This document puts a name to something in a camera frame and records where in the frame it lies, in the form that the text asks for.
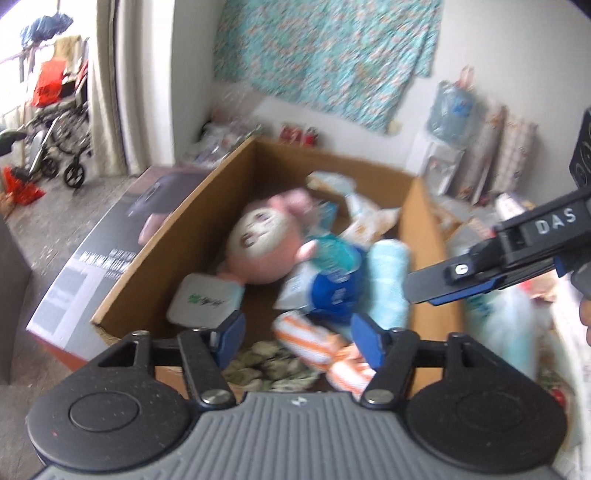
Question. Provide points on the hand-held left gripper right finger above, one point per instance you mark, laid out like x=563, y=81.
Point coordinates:
x=367, y=337

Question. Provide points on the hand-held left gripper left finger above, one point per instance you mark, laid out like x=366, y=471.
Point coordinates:
x=231, y=332

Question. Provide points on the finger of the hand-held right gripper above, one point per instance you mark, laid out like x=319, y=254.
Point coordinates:
x=443, y=281

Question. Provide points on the white green packet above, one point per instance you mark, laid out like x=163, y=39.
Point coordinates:
x=203, y=300

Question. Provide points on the blue checked towel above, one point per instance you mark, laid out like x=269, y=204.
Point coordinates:
x=390, y=277

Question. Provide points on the blue white packet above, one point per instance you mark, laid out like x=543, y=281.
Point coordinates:
x=337, y=290

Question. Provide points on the camouflage cloth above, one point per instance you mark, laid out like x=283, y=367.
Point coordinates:
x=272, y=369

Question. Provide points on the orange striped cloth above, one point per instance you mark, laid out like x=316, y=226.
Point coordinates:
x=304, y=341

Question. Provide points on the pink plush doll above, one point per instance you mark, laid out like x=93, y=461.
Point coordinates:
x=263, y=244

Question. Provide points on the white cotton swab packet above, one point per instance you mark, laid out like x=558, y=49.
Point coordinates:
x=369, y=221

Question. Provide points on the brown cardboard box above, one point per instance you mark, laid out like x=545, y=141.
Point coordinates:
x=203, y=203

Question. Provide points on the person's right hand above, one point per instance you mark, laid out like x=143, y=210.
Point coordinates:
x=587, y=323

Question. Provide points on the plaid wallpaper roll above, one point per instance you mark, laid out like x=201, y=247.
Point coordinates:
x=517, y=161

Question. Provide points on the floral wallpaper roll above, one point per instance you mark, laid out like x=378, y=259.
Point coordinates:
x=482, y=152

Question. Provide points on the white water dispenser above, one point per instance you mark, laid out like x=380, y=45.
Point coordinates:
x=434, y=161

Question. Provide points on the black printed carton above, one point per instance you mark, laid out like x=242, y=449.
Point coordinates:
x=101, y=258

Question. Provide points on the clear plastic bag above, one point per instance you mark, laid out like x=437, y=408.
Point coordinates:
x=217, y=138

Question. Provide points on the red jar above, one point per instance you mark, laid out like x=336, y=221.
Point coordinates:
x=309, y=137

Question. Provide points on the red packet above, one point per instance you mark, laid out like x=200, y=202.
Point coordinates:
x=290, y=134

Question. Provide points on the teal floral hanging cloth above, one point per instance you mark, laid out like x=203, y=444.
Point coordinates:
x=332, y=55

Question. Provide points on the red floor bag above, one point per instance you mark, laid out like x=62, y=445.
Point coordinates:
x=23, y=189

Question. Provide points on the wheelchair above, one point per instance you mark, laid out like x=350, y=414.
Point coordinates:
x=60, y=138

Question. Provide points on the yellow hanging towel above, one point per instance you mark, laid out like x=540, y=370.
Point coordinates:
x=67, y=53

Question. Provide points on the blue hanging clothes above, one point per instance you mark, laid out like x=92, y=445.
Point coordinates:
x=46, y=27

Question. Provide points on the wall socket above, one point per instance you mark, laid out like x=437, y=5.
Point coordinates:
x=394, y=127

